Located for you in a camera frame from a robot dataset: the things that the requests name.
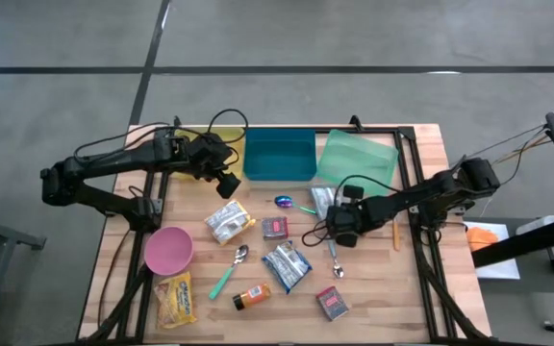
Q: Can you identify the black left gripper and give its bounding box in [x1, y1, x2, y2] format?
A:
[185, 133, 242, 200]

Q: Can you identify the light-blue-handled metal spoon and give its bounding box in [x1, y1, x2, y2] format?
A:
[327, 237, 346, 280]

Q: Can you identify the wooden-handled metal spoon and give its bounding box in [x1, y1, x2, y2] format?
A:
[391, 215, 402, 253]

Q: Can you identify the iridescent rainbow spoon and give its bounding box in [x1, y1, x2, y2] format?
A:
[273, 194, 317, 216]

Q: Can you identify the small red candy packet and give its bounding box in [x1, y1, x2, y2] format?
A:
[261, 215, 290, 241]

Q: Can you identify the yellow and silver ramen packet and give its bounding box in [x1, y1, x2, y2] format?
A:
[203, 199, 257, 246]

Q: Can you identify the blue ramen packet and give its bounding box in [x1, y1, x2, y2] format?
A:
[261, 239, 314, 295]

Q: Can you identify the green-handled metal spoon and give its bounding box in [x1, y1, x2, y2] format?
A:
[208, 243, 250, 301]

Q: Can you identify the orange spice bottle black cap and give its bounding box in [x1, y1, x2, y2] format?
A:
[231, 282, 272, 311]

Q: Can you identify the yellow Maruchan ramen packet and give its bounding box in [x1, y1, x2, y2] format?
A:
[153, 271, 198, 331]

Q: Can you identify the yellow plastic bin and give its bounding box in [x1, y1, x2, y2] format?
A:
[173, 127, 248, 183]

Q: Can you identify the translucent green plastic bin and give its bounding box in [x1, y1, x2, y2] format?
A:
[315, 128, 400, 198]

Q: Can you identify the blue plastic bin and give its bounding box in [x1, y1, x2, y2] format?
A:
[241, 127, 318, 183]

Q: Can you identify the red patterned spice tin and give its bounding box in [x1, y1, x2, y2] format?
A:
[315, 285, 350, 322]

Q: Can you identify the pink plastic bowl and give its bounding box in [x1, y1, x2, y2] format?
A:
[142, 226, 195, 277]

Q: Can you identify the orange cloth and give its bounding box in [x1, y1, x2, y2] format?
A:
[466, 226, 500, 253]

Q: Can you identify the white paper sheet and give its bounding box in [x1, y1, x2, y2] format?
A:
[463, 220, 521, 281]

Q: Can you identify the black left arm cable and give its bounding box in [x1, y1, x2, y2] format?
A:
[72, 108, 250, 167]

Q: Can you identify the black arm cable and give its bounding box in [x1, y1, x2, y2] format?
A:
[300, 173, 403, 249]
[72, 108, 250, 167]

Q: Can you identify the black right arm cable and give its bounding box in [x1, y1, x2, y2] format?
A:
[300, 173, 403, 249]

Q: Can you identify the dark table edge cable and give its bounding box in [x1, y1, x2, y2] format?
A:
[96, 228, 133, 328]

